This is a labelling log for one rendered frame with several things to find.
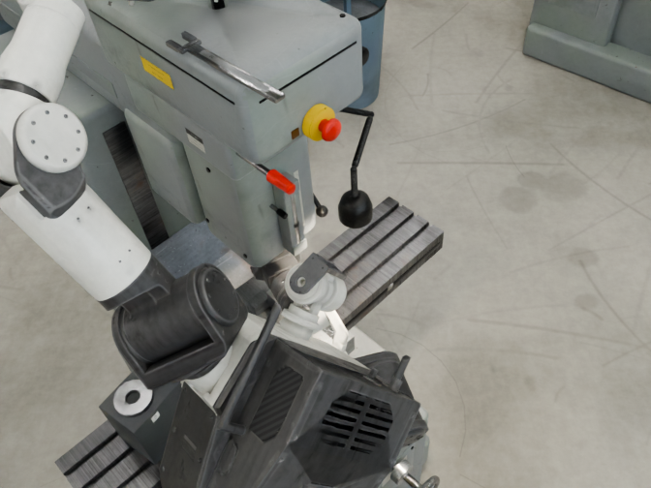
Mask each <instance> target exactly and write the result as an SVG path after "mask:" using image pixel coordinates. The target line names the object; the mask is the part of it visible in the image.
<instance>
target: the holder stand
mask: <svg viewBox="0 0 651 488"><path fill-rule="evenodd" d="M181 389H182V384H181V382H169V383H166V384H164V385H162V386H159V387H157V388H155V389H153V390H148V389H146V387H145V386H144V385H143V383H142V382H141V381H140V379H139V378H138V376H137V375H136V373H135V372H134V371H133V372H132V373H131V374H130V375H129V376H128V377H127V378H126V379H125V380H124V381H123V382H122V383H120V384H119V385H118V386H117V387H116V388H115V389H114V390H113V391H112V392H111V393H110V395H109V396H108V398H107V399H106V400H105V401H104V402H103V403H102V404H101V405H100V406H99V409H100V410H101V411H102V413H103V414H104V416H105V417H106V418H107V420H108V421H109V423H110V424H111V425H112V427H113V428H114V429H115V431H116V432H117V433H118V435H119V436H120V438H121V439H122V440H123V441H124V442H126V443H127V444H128V445H129V446H131V447H132V448H133V449H135V450H136V451H137V452H139V453H140V454H141V455H143V456H144V457H145V458H146V459H148V460H149V461H150V462H152V463H153V464H154V465H156V464H157V463H158V462H159V461H160V460H161V459H162V458H163V454H164V451H165V447H166V444H167V440H168V437H169V433H170V429H171V424H172V421H173V417H174V414H175V410H176V407H177V403H178V399H179V396H180V392H181Z"/></svg>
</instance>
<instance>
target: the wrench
mask: <svg viewBox="0 0 651 488"><path fill-rule="evenodd" d="M181 35H182V39H184V40H186V41H188V42H189V43H188V44H186V45H184V46H181V45H180V44H178V43H176V42H175V41H173V40H168V41H166V45H167V46H168V47H169V48H171V49H173V50H174V51H176V52H179V53H181V54H184V53H186V52H187V51H188V52H189V53H191V54H192V55H194V56H196V57H197V58H199V59H200V60H202V61H203V62H205V63H207V64H208V65H210V66H212V67H213V68H215V69H217V70H218V71H220V72H222V73H224V74H225V75H227V76H229V77H231V78H233V79H234V80H236V81H238V82H240V83H241V84H243V85H245V86H246V87H248V88H250V89H251V90H253V91H255V92H257V93H258V94H260V95H262V96H263V97H265V98H267V99H268V100H270V101H271V102H273V103H274V104H277V103H278V102H280V101H281V100H283V99H284V98H285V97H286V96H285V94H284V93H282V92H281V91H279V90H277V89H275V88H274V87H272V86H270V85H268V84H267V83H265V82H263V81H261V80H260V79H258V78H256V77H254V76H252V75H250V74H248V73H247V72H245V71H243V70H241V69H240V68H238V67H236V66H235V65H234V64H232V63H230V62H228V61H227V60H225V59H223V58H221V57H220V56H218V55H216V54H215V53H213V52H211V51H209V50H208V49H206V48H204V47H202V46H200V45H201V44H202V41H201V40H199V39H197V37H195V36H193V35H192V34H190V33H188V32H186V31H184V32H182V33H181Z"/></svg>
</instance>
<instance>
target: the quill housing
mask: <svg viewBox="0 0 651 488"><path fill-rule="evenodd" d="M183 145H184V149H185V152H186V155H187V158H188V162H189V165H190V168H191V171H192V174H193V177H194V180H195V184H196V187H197V190H198V193H199V197H200V200H201V205H202V209H203V212H204V215H205V220H206V221H207V224H208V227H209V230H210V232H211V233H212V234H213V235H214V236H216V237H217V238H218V239H219V240H220V241H222V242H223V243H224V244H225V245H226V246H228V247H229V248H230V249H231V250H232V251H234V252H235V253H236V254H237V255H239V256H240V257H241V258H242V259H244V260H245V261H246V262H247V263H248V264H250V265H251V266H253V267H262V266H264V265H266V264H267V263H269V262H270V261H271V260H272V259H274V258H275V257H277V256H278V255H279V254H281V253H282V252H283V251H284V250H286V249H285V248H284V247H283V241H282V235H281V230H280V225H279V220H278V215H277V214H276V212H275V211H274V210H273V209H271V208H270V207H269V205H270V204H273V205H275V206H276V203H275V197H274V193H273V187H272V184H271V183H269V182H268V181H267V180H266V175H264V174H263V173H261V172H260V171H258V170H257V169H255V170H253V171H252V172H250V173H249V174H247V175H246V176H244V177H243V178H242V179H240V180H232V179H230V178H229V177H228V176H227V175H226V174H225V173H223V172H222V171H221V170H219V169H218V168H216V167H215V166H214V165H212V164H211V163H210V162H208V161H207V160H205V159H204V158H203V157H201V156H200V155H199V154H197V153H196V152H195V151H193V150H192V149H191V148H189V147H188V146H187V145H185V144H184V143H183ZM263 165H264V166H265V167H266V168H268V169H270V170H272V169H276V170H277V171H279V172H280V173H281V174H282V173H284V172H287V173H288V174H290V175H291V176H293V177H294V178H296V179H298V182H299V199H300V206H301V213H302V221H303V227H304V234H306V233H307V232H308V231H309V230H311V229H312V228H313V227H314V226H315V224H316V212H315V203H314V195H313V186H312V177H311V168H310V161H309V152H308V143H307V136H304V137H302V138H301V139H299V140H298V141H296V142H295V143H293V144H292V145H291V146H289V147H288V148H286V149H285V150H283V151H282V152H280V153H279V154H277V155H276V156H274V157H273V158H271V159H270V160H268V161H267V162H266V163H264V164H263Z"/></svg>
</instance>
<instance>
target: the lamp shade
mask: <svg viewBox="0 0 651 488"><path fill-rule="evenodd" d="M338 217H339V221H340V222H341V224H343V225H344V226H345V227H348V228H351V229H359V228H363V227H365V226H367V225H368V224H369V223H370V222H371V221H372V218H373V204H372V202H371V200H370V198H369V196H368V195H367V194H366V193H365V192H364V191H362V190H358V195H357V197H353V196H352V191H351V190H349V191H347V192H345V193H344V194H343V195H342V197H341V199H340V201H339V204H338Z"/></svg>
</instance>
